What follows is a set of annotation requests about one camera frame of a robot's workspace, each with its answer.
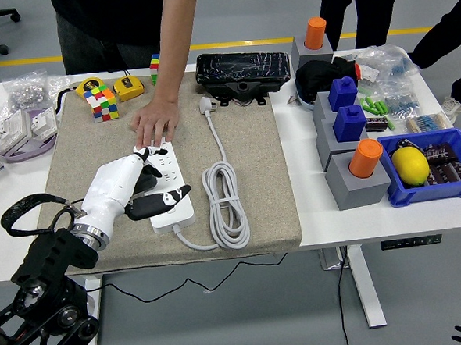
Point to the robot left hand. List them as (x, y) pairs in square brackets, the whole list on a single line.
[(110, 187)]

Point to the person's left hand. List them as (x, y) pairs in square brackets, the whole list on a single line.
[(157, 120)]

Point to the white power strip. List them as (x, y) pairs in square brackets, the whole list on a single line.
[(175, 172)]

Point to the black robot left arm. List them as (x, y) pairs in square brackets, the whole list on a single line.
[(52, 257)]

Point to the square yellow tape measure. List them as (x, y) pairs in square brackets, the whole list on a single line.
[(129, 90)]

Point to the colourful puzzle cube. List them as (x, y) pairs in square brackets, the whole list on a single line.
[(153, 69), (101, 104)]

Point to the round yellow tape measure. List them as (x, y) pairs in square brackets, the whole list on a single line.
[(88, 84)]

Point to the purple tray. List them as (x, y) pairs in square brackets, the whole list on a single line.
[(22, 157)]

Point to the white socket box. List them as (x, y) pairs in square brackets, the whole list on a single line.
[(44, 121), (12, 131)]

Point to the black film-wrapped device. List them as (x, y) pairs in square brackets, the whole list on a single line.
[(243, 68)]

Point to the black table control panel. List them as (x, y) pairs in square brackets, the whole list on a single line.
[(411, 242)]

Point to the person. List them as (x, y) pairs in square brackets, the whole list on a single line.
[(361, 8), (449, 34), (108, 23)]

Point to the grey-brown mat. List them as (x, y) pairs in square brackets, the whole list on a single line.
[(262, 178)]

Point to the clear bag of metal nuts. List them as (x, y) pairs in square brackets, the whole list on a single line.
[(26, 95)]

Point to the blue plastic bin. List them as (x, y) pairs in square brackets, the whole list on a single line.
[(431, 194)]

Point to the dark brown capacitor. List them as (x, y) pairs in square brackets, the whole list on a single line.
[(449, 172), (440, 152)]

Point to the white blue round dish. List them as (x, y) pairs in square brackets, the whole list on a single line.
[(306, 104)]

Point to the grey under-table box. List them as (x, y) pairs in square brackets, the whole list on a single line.
[(330, 260)]

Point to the grey square block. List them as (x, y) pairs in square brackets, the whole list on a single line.
[(326, 143), (311, 56), (320, 106), (357, 194)]

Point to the yellow lemon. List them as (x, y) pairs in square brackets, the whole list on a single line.
[(410, 167)]

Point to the black cloth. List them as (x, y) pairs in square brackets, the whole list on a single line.
[(322, 75)]

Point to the orange cylinder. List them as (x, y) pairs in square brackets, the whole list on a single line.
[(364, 158), (316, 32)]

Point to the blue block with knob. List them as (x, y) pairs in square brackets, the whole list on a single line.
[(349, 124), (342, 93)]

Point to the small black clip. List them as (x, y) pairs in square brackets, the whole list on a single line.
[(403, 144)]

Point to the clear bag of tan resistors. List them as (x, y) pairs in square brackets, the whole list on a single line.
[(427, 122)]

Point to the small green cylinder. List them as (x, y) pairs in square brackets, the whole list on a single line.
[(382, 107), (390, 123), (372, 105), (363, 105)]

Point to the red white labelled item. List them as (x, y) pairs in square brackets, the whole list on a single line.
[(367, 73)]

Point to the dark printed capacitor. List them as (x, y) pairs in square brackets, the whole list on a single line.
[(376, 124)]

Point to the clear bag of blue resistors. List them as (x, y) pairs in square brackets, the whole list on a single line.
[(402, 101)]

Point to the large clear bag of resistors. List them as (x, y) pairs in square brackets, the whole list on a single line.
[(392, 63)]

